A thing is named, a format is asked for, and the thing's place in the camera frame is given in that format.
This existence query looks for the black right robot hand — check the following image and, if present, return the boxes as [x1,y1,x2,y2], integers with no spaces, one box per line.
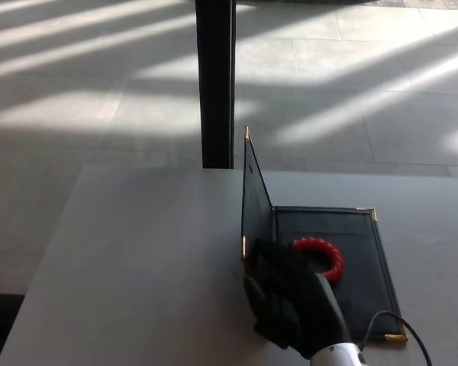
[240,238,354,361]

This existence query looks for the black USC diary gold corners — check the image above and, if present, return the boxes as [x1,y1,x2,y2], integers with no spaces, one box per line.
[239,126,409,346]

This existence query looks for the black vertical pillar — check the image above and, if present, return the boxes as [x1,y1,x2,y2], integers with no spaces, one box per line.
[194,0,238,170]

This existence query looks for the red ring toy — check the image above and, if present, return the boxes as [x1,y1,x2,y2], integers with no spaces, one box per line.
[291,236,346,284]

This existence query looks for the thin black cable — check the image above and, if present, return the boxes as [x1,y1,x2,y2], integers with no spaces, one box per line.
[365,310,437,366]

